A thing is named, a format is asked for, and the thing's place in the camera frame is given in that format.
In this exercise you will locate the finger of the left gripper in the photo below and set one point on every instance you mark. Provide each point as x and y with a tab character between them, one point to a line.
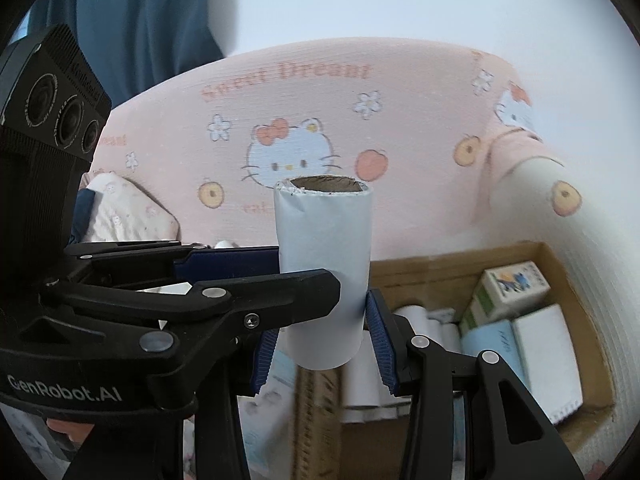
154	263
175	329

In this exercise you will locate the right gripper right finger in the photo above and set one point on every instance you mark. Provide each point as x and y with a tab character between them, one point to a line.
507	434

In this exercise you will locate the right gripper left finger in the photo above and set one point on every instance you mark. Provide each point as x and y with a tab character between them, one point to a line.
153	447

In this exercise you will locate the person's left hand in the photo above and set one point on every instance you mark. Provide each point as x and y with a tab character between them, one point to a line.
75	431

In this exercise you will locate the cream printed pillow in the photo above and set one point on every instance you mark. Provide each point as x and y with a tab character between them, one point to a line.
121	212

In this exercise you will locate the light blue tissue pack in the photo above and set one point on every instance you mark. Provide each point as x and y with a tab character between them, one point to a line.
267	421

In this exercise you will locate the dark navy cloth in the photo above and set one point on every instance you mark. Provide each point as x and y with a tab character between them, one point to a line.
81	215

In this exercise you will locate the light blue Lucky case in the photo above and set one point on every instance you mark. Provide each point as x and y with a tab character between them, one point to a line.
499	338

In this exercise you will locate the small white tube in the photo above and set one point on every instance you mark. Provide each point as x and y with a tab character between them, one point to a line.
224	244

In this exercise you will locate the white spiral notebook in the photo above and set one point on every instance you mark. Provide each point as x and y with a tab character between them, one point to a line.
549	362

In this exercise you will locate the white green small box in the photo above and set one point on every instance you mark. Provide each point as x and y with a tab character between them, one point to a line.
481	312

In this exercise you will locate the brown cardboard box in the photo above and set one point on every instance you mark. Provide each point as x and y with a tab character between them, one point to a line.
324	449

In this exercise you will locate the white green cartoon box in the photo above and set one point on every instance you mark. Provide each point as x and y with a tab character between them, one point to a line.
513	289

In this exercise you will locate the blue curtain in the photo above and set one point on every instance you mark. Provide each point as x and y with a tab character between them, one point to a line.
133	45

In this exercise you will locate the pink Hello Kitty bedsheet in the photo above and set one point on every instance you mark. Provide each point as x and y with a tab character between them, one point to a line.
445	138

